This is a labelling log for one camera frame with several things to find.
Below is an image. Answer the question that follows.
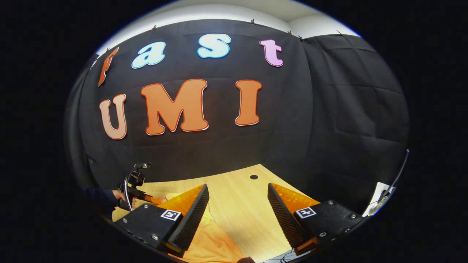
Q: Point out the black cable bundle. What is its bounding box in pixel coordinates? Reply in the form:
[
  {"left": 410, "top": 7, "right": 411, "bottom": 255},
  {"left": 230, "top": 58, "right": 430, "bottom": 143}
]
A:
[{"left": 269, "top": 248, "right": 304, "bottom": 263}]

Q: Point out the orange T-shirt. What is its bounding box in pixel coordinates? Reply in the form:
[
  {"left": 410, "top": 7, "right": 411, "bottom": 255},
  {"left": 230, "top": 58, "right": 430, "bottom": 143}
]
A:
[{"left": 163, "top": 193, "right": 245, "bottom": 263}]

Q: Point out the thin black cable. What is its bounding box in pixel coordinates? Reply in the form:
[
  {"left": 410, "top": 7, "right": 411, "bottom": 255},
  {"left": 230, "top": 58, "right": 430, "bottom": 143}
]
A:
[{"left": 378, "top": 148, "right": 410, "bottom": 209}]

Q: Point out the white paper sheet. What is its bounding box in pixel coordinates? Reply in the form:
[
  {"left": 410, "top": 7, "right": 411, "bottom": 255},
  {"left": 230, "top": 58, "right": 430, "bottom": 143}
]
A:
[{"left": 362, "top": 182, "right": 396, "bottom": 217}]

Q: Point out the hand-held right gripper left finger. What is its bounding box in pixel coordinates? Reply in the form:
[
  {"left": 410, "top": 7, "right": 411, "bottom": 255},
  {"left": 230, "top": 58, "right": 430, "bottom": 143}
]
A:
[{"left": 115, "top": 183, "right": 210, "bottom": 256}]

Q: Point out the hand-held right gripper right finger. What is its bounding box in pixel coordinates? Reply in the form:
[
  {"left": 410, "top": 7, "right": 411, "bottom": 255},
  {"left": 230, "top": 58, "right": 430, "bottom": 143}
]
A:
[{"left": 268, "top": 183, "right": 366, "bottom": 256}]

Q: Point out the black backdrop cloth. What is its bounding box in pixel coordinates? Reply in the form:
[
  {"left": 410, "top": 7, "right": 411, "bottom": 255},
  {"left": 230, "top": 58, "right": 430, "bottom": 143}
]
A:
[{"left": 64, "top": 19, "right": 410, "bottom": 216}]

